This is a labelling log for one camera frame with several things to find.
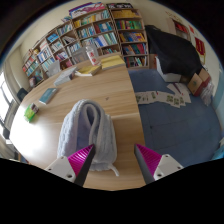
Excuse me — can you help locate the white knitted towel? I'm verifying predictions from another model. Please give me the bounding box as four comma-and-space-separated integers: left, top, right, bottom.
56, 99, 120, 177

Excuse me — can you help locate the dark office chair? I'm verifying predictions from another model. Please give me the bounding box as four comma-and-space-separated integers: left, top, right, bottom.
16, 87, 29, 103

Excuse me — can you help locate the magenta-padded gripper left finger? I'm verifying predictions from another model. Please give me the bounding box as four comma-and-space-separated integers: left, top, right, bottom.
44, 143, 97, 187

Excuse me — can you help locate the black cloth cover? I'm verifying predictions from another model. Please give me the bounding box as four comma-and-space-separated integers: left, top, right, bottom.
144, 24, 205, 78

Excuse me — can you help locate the window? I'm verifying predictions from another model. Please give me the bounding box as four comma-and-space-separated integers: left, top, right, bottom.
0, 71, 18, 134

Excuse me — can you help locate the wooden bookshelf unit with books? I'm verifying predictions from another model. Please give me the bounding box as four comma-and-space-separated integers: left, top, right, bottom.
21, 2, 149, 89

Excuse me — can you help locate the group of paper sheets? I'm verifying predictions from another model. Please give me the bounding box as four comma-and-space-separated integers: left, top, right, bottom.
134, 83, 193, 108

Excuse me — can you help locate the green plastic bag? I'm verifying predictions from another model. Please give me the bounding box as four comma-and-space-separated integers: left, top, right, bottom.
23, 103, 38, 123

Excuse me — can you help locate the teal book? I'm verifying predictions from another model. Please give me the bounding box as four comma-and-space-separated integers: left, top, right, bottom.
38, 87, 59, 105

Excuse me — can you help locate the white box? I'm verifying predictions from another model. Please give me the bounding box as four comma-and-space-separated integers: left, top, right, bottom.
154, 56, 183, 83

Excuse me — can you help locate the grey book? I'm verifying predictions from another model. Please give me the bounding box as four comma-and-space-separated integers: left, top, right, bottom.
53, 66, 78, 87

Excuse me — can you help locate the grey mesh chair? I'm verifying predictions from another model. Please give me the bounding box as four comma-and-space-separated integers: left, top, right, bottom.
47, 59, 62, 77
71, 46, 91, 65

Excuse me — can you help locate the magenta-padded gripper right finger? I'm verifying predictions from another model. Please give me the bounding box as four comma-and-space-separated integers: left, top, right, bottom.
134, 143, 184, 185

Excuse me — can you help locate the brown cardboard box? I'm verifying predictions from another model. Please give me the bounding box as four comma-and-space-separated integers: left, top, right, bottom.
187, 67, 212, 98

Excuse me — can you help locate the red wall poster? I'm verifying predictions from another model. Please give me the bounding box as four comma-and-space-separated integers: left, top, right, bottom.
194, 36, 207, 58

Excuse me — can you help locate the stack of yellow books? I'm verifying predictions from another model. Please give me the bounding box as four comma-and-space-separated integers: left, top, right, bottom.
99, 54, 127, 71

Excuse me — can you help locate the small wooden wall shelf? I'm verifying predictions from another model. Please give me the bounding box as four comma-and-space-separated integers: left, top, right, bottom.
171, 18, 191, 41

